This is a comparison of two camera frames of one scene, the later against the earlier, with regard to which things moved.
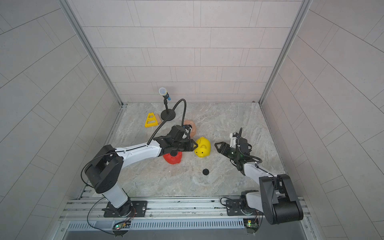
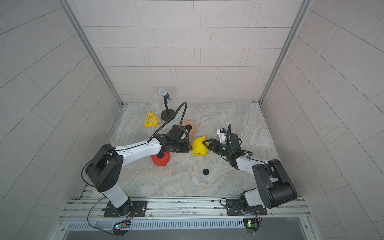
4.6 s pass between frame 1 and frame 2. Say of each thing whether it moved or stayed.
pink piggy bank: stayed
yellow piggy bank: stayed
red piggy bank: moved
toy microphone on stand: stayed
